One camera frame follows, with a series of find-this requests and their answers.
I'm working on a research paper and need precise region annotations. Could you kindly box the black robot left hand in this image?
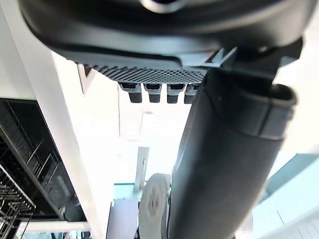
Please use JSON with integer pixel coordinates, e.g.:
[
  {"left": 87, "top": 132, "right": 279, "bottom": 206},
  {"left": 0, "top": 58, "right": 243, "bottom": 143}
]
[{"left": 18, "top": 0, "right": 315, "bottom": 239}]

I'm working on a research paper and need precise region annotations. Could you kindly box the open built-in dishwasher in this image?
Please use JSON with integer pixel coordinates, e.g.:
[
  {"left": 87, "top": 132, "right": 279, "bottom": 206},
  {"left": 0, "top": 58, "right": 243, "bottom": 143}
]
[{"left": 0, "top": 98, "right": 88, "bottom": 239}]

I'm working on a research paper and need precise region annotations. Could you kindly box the metal wire dishwasher rack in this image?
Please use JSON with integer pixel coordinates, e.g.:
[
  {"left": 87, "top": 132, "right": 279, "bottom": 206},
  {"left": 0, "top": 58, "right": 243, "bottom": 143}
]
[{"left": 0, "top": 164, "right": 37, "bottom": 239}]

